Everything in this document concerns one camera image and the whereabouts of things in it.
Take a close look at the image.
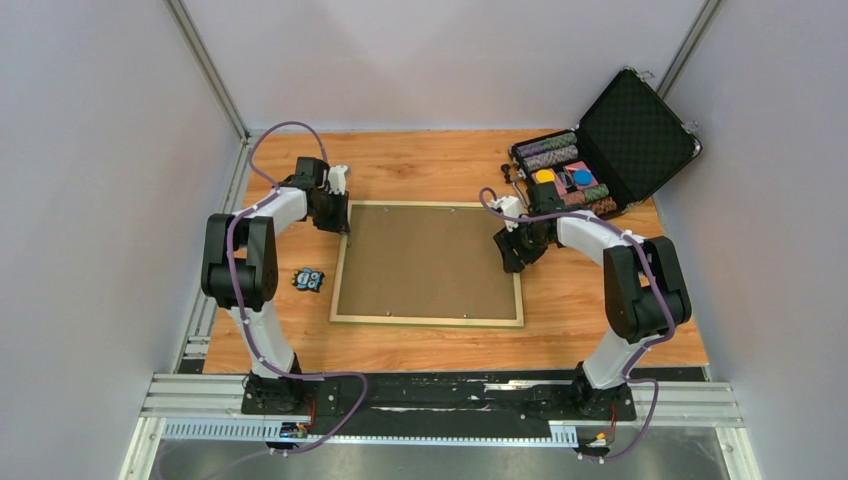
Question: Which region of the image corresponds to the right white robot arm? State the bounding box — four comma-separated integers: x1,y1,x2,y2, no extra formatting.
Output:
479,187,692,418

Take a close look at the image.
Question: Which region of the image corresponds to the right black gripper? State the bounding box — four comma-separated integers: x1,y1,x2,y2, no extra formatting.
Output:
493,215,551,273

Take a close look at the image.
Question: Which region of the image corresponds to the green poker chip row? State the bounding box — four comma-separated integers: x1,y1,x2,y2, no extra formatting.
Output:
582,184,610,203

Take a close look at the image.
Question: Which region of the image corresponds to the yellow dealer button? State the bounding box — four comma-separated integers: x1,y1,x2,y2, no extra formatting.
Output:
534,169,556,183

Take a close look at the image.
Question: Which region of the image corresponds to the red playing card deck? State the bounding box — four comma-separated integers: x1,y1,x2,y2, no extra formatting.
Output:
550,170,568,196

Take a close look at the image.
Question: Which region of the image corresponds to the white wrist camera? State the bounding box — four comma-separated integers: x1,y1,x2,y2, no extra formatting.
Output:
327,165,350,195
492,196,524,232

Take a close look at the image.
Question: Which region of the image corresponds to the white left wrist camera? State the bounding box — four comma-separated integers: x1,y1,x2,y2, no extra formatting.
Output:
327,165,350,195

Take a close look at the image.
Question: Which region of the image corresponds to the blue yellow chip row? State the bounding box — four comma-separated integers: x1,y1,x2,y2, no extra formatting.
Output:
524,145,579,174

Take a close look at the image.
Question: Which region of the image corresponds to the wooden picture frame green trim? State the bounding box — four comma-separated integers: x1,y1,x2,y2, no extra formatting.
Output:
329,199,526,330

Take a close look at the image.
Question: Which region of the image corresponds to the black mounting base rail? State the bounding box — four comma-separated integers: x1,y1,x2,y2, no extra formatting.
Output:
139,366,743,446

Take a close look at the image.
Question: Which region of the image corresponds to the red poker chip row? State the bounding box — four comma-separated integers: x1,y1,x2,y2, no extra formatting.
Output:
561,191,587,206

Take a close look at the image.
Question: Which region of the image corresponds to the small blue owl toy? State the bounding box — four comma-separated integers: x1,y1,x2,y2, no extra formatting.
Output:
291,267,326,293

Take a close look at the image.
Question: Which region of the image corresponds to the orange black chip row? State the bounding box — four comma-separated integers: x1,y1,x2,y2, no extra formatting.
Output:
587,196,618,217

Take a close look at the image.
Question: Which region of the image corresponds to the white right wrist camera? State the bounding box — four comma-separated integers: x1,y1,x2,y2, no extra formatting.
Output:
492,196,524,232

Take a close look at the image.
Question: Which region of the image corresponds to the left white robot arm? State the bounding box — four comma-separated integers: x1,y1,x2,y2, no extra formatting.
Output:
201,157,350,413

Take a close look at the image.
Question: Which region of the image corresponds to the black poker chip case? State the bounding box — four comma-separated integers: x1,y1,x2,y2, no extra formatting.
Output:
508,68,702,219

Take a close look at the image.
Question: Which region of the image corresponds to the top blue green chip row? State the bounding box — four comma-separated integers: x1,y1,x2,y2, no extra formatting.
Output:
516,131,577,158

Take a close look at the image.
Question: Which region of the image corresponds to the blue dealer button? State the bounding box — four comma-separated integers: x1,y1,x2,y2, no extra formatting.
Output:
572,169,595,187

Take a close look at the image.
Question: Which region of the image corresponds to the clear dealer button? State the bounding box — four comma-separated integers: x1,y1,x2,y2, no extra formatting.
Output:
557,172,574,189

